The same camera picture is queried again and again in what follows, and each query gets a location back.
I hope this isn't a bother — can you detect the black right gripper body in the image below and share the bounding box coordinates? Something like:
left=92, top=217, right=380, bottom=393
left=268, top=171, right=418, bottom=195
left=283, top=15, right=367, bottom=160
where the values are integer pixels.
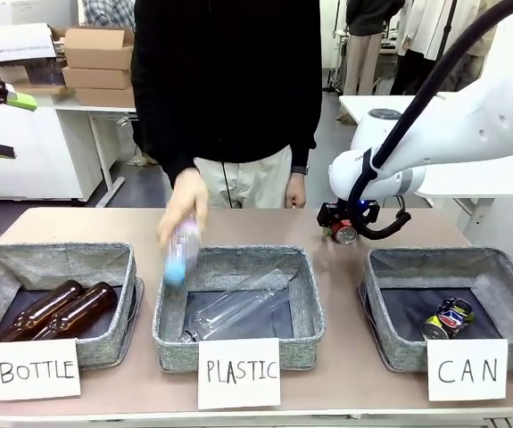
left=317, top=201, right=380, bottom=232

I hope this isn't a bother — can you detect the clear capless plastic bottle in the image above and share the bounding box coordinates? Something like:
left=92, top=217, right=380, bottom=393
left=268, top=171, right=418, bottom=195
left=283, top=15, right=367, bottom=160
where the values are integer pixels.
left=179, top=267, right=293, bottom=343

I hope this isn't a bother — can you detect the plastic bottle with blue cap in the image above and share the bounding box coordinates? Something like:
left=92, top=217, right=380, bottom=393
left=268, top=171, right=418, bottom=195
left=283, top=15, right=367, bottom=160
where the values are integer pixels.
left=162, top=217, right=202, bottom=286

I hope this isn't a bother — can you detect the brown glass bottle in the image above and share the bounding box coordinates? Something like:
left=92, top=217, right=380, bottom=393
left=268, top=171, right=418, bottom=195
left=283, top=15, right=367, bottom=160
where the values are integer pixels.
left=0, top=279, right=84, bottom=343
left=30, top=281, right=119, bottom=342

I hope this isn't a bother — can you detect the person's right forearm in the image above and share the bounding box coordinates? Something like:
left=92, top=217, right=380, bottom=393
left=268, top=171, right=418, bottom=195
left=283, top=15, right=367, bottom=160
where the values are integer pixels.
left=131, top=111, right=197, bottom=189

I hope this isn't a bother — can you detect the person's left forearm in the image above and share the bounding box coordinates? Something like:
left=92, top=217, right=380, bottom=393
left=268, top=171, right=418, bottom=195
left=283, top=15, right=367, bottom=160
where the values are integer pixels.
left=289, top=102, right=319, bottom=177

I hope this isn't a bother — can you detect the grey basket labelled plastic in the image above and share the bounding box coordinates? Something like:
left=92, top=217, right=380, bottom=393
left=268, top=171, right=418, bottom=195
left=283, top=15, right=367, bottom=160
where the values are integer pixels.
left=152, top=243, right=327, bottom=374

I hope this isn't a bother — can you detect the grey basket labelled can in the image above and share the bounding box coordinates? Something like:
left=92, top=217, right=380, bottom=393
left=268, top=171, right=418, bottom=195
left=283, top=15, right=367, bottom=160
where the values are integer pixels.
left=357, top=246, right=513, bottom=374

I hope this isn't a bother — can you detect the grey basket labelled bottle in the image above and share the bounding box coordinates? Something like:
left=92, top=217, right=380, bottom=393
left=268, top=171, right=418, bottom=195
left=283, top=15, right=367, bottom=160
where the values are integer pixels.
left=0, top=242, right=145, bottom=375

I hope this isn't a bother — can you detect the blue and red crushed can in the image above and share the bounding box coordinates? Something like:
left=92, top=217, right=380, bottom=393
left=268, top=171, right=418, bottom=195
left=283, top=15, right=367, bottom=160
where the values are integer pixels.
left=420, top=297, right=476, bottom=340

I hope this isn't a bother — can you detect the paper label reading can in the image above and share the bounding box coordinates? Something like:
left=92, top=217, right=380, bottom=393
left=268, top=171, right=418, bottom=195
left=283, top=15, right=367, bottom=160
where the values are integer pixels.
left=426, top=338, right=509, bottom=402

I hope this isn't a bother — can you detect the person's left hand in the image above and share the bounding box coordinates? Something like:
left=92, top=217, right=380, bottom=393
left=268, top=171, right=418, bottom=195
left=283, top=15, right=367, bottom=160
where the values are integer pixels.
left=285, top=171, right=307, bottom=210

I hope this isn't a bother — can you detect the person's right hand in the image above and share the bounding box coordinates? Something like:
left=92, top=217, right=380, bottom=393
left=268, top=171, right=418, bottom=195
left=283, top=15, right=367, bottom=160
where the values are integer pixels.
left=156, top=168, right=211, bottom=251

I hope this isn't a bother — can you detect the white cabinet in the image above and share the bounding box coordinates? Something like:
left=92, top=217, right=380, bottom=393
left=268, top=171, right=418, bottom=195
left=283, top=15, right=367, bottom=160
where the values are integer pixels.
left=0, top=95, right=105, bottom=202

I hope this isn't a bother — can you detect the cardboard box with dark contents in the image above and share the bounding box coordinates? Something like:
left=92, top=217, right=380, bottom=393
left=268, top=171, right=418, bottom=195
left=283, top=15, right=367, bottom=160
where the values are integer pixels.
left=0, top=62, right=77, bottom=97

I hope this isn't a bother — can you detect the white box with print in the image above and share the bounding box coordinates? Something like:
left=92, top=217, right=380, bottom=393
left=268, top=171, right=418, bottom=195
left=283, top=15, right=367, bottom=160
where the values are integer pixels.
left=0, top=22, right=59, bottom=67

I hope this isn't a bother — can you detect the closed cardboard box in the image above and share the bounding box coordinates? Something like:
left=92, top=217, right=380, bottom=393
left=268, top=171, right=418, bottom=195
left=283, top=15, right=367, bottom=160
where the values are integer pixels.
left=75, top=86, right=137, bottom=109
left=62, top=66, right=133, bottom=90

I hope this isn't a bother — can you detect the white desk with legs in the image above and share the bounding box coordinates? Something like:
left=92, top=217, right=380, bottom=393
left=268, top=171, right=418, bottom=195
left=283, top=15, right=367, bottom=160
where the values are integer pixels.
left=53, top=95, right=140, bottom=209

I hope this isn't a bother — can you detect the open cardboard box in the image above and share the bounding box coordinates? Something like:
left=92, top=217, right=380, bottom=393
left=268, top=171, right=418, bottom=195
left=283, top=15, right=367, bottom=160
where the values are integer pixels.
left=62, top=26, right=136, bottom=71

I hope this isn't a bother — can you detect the bystander in plaid shirt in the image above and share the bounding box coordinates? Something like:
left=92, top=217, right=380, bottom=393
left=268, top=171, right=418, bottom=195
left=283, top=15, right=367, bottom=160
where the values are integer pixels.
left=81, top=0, right=137, bottom=29

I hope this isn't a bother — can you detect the paper label reading plastic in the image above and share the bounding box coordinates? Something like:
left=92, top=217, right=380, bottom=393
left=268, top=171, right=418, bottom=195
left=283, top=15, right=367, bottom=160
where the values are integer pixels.
left=197, top=337, right=282, bottom=410

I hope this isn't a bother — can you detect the bystander in beige trousers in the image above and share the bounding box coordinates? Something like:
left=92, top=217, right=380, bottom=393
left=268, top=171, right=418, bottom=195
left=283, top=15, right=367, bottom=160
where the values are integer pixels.
left=343, top=0, right=407, bottom=96

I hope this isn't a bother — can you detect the person in black sweater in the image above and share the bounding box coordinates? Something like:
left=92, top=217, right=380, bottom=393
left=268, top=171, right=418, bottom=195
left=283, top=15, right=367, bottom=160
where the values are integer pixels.
left=130, top=0, right=324, bottom=210

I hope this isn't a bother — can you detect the bystander in white coat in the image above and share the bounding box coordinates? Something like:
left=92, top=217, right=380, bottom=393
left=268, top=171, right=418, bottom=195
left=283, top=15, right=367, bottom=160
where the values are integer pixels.
left=389, top=0, right=462, bottom=96

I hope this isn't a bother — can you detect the paper label reading bottle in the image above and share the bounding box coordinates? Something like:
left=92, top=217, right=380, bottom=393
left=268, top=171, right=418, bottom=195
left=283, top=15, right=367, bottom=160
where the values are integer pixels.
left=0, top=338, right=82, bottom=401

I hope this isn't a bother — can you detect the black corrugated cable hose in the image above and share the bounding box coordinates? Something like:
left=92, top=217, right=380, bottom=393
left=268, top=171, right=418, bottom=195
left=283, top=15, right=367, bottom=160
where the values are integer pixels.
left=347, top=0, right=513, bottom=242

